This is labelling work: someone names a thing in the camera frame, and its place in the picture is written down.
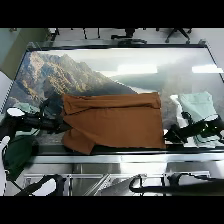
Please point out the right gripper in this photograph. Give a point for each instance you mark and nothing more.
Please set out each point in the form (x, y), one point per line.
(174, 134)

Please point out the black office chair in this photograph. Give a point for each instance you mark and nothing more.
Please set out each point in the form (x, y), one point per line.
(178, 33)
(128, 36)

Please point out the pale green garment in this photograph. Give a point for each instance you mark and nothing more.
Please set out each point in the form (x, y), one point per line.
(198, 105)

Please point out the brown T-shirt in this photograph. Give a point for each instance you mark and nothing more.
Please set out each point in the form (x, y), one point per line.
(116, 123)

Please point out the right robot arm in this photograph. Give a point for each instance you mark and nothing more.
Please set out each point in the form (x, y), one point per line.
(206, 126)

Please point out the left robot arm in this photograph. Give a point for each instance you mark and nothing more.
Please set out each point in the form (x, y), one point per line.
(31, 121)

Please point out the dark green garment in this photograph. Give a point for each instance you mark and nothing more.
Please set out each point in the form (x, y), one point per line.
(20, 155)

